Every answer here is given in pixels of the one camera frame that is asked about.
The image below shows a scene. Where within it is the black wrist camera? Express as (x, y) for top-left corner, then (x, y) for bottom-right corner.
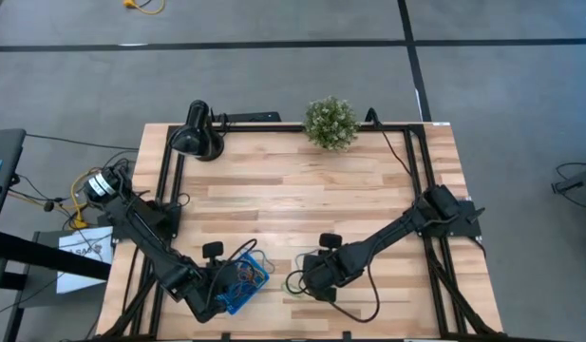
(318, 232), (344, 250)
(201, 240), (225, 260)

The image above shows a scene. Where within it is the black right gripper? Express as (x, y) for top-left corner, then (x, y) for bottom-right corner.
(303, 251), (355, 303)

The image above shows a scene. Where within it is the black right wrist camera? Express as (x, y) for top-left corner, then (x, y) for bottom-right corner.
(318, 232), (344, 250)

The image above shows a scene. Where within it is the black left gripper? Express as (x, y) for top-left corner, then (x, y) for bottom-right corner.
(187, 263), (239, 324)

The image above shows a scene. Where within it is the white paper sheet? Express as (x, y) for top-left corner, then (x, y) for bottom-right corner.
(56, 226), (114, 295)

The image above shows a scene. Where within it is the black power cable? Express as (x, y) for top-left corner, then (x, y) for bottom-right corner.
(366, 107), (415, 177)

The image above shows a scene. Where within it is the black metal bar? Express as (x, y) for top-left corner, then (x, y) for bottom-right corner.
(0, 231), (112, 281)

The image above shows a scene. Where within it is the grey desk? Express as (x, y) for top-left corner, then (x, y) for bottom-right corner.
(0, 128), (27, 238)

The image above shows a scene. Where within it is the green artificial plant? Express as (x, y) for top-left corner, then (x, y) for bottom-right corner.
(302, 95), (362, 152)

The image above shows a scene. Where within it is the black aluminium table frame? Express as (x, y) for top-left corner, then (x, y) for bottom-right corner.
(100, 122), (505, 341)

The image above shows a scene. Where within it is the black desk lamp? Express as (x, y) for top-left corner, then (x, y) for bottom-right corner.
(168, 99), (226, 162)

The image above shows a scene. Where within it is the black stand base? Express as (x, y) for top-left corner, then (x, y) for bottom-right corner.
(551, 162), (586, 213)

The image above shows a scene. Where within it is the red rubber band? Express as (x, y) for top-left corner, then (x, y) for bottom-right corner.
(235, 265), (264, 291)

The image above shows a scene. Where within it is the blue plastic basket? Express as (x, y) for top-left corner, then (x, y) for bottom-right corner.
(215, 251), (271, 316)

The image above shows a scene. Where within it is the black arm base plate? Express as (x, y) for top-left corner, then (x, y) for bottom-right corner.
(97, 199), (183, 241)
(418, 199), (486, 238)

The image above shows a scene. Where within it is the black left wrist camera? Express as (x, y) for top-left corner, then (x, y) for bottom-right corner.
(201, 240), (225, 260)

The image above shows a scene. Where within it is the black power strip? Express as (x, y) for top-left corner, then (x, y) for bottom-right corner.
(224, 111), (283, 124)

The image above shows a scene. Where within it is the yellow cable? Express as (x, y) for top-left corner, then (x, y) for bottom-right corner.
(123, 0), (166, 15)
(69, 166), (104, 230)

